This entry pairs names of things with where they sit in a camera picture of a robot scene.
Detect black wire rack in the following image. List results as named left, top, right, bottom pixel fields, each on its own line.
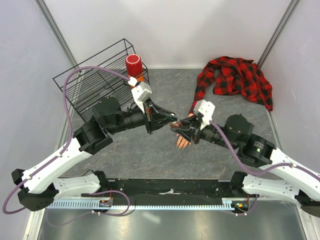
left=52, top=38, right=136, bottom=122

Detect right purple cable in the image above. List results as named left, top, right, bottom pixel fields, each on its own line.
left=209, top=120, right=320, bottom=182

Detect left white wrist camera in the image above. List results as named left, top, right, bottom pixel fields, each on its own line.
left=128, top=76, right=152, bottom=113

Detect slotted cable duct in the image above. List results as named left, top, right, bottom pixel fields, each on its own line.
left=46, top=198, right=243, bottom=211

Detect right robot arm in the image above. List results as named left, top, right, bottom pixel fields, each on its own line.
left=170, top=114, right=320, bottom=217

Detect mannequin hand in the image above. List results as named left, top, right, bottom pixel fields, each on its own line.
left=176, top=112, right=195, bottom=149

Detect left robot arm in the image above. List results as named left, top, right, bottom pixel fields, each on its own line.
left=11, top=97, right=177, bottom=212

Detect red plaid shirt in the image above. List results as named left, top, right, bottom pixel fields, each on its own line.
left=189, top=56, right=274, bottom=114

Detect glitter nail polish bottle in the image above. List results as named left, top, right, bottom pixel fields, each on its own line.
left=169, top=120, right=182, bottom=128

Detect red cup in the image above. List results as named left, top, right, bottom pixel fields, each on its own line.
left=125, top=54, right=143, bottom=77

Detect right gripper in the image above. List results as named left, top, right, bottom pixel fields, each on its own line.
left=171, top=113, right=238, bottom=151

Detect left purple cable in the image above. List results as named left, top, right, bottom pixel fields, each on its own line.
left=2, top=65, right=131, bottom=215

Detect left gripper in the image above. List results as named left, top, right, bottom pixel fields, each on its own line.
left=108, top=98, right=178, bottom=136

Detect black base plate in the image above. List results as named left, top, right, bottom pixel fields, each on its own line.
left=81, top=177, right=251, bottom=206

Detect purple cable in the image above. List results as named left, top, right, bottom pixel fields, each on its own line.
left=2, top=65, right=131, bottom=215
left=209, top=120, right=320, bottom=182

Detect orange cup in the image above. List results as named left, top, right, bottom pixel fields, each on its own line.
left=127, top=75, right=145, bottom=82

